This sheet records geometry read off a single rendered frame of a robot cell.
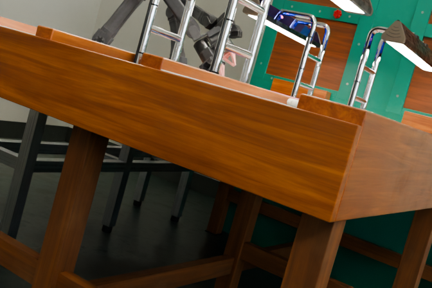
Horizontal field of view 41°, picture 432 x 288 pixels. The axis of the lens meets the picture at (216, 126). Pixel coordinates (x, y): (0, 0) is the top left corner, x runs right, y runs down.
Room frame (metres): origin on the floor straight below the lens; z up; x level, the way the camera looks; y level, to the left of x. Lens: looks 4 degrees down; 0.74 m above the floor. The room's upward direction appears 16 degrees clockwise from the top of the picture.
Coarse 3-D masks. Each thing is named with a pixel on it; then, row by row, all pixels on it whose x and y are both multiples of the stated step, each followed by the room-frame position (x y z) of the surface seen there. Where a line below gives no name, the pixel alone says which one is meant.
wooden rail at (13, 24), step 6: (0, 18) 1.63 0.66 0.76; (6, 18) 1.65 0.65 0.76; (0, 24) 1.61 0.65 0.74; (6, 24) 1.64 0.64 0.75; (12, 24) 1.66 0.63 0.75; (18, 24) 1.68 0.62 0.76; (24, 24) 1.70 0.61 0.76; (24, 30) 1.69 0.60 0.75; (30, 30) 1.71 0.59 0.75; (36, 30) 1.73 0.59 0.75
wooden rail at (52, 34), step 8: (40, 32) 1.33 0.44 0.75; (48, 32) 1.32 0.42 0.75; (56, 32) 1.32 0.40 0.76; (64, 32) 1.35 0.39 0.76; (56, 40) 1.33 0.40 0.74; (64, 40) 1.35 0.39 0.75; (72, 40) 1.37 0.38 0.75; (80, 40) 1.39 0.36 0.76; (88, 40) 1.41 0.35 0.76; (88, 48) 1.42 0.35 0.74; (96, 48) 1.44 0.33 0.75; (104, 48) 1.46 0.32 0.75; (112, 48) 1.49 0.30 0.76; (112, 56) 1.49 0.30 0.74; (120, 56) 1.51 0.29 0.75; (128, 56) 1.54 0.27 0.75
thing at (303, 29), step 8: (256, 0) 2.26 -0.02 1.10; (248, 8) 2.27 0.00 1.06; (272, 8) 2.36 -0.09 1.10; (256, 16) 2.28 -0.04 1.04; (272, 16) 2.33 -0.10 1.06; (280, 16) 2.42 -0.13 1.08; (288, 16) 2.50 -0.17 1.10; (280, 24) 2.40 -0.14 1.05; (288, 24) 2.46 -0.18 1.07; (296, 24) 2.56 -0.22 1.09; (304, 24) 2.65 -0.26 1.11; (296, 32) 2.53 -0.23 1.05; (304, 32) 2.61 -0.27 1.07; (312, 40) 2.68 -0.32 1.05
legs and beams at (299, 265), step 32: (64, 160) 1.28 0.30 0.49; (96, 160) 1.29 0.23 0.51; (64, 192) 1.27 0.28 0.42; (224, 192) 2.98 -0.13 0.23; (64, 224) 1.26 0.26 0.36; (288, 224) 2.79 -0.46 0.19; (320, 224) 0.96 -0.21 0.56; (416, 224) 1.69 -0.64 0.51; (0, 256) 1.37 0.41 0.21; (32, 256) 1.31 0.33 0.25; (64, 256) 1.27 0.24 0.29; (224, 256) 1.96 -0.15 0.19; (256, 256) 1.95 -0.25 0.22; (288, 256) 2.37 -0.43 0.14; (320, 256) 0.96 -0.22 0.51; (384, 256) 2.54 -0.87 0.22; (416, 256) 1.68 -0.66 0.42
